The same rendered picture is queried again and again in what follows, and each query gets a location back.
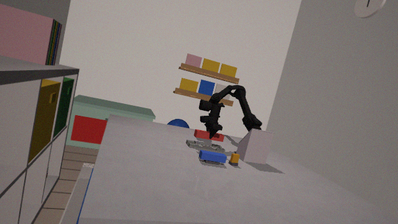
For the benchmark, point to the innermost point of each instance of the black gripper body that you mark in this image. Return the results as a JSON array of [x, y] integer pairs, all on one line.
[[214, 124]]

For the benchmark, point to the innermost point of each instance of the blue bar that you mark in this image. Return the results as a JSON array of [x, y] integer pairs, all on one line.
[[212, 156]]

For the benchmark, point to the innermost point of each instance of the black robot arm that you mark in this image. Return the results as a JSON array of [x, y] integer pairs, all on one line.
[[250, 121]]

